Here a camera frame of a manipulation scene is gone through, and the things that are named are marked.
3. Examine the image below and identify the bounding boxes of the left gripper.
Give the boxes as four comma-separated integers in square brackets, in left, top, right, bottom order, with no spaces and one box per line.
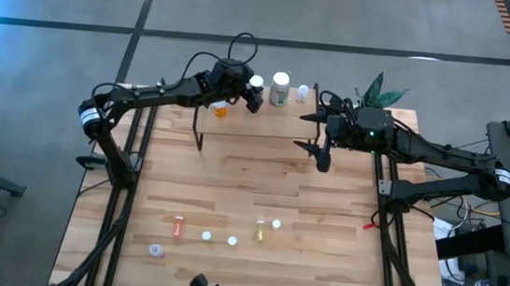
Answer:
[201,56,268,116]

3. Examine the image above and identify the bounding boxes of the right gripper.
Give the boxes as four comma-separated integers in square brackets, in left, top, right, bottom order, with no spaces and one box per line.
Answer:
[290,100,398,179]

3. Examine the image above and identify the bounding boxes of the white aspirin bottle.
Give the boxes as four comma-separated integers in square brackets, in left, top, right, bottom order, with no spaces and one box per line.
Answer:
[246,73,267,93]

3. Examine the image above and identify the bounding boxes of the orange pill bottle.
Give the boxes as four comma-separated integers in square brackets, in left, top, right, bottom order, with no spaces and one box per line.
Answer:
[211,100,231,120]

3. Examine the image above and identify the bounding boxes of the large white bottle green label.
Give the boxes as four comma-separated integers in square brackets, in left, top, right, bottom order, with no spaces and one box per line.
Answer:
[267,70,291,108]

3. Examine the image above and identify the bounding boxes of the small clear pill bottle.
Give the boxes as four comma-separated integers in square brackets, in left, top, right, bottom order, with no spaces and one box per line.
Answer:
[295,83,311,105]

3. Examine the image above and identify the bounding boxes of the pink pill bottle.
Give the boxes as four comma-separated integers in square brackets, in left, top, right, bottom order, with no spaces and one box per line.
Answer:
[172,215,186,239]

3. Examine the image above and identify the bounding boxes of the wooden shelf with black legs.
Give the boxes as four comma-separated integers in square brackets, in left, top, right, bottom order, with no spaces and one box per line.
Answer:
[190,72,328,164]

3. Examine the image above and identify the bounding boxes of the green snake plant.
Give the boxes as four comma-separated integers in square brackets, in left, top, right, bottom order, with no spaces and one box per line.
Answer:
[361,69,412,112]

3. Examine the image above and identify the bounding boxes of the yellow-green pill bottle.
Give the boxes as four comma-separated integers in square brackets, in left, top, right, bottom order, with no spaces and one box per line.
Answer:
[253,219,268,245]

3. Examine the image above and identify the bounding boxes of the white power strip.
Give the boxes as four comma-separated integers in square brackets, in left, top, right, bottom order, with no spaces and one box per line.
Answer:
[427,215,472,284]

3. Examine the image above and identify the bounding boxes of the pale translucent pill bottle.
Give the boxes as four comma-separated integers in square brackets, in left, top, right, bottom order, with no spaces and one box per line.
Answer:
[148,242,166,259]

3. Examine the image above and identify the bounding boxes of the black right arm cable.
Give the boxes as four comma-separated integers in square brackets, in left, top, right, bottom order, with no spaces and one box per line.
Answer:
[316,89,359,121]

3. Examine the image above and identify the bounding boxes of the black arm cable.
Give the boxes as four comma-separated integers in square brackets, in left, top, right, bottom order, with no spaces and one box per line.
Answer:
[179,25,261,91]
[316,89,359,121]

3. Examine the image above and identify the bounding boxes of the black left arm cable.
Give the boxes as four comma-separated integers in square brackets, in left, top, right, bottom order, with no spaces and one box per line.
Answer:
[179,25,261,91]

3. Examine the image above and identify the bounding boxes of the black aluminium frame rails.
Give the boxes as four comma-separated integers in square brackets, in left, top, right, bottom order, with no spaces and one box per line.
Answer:
[48,96,159,286]
[361,151,463,286]

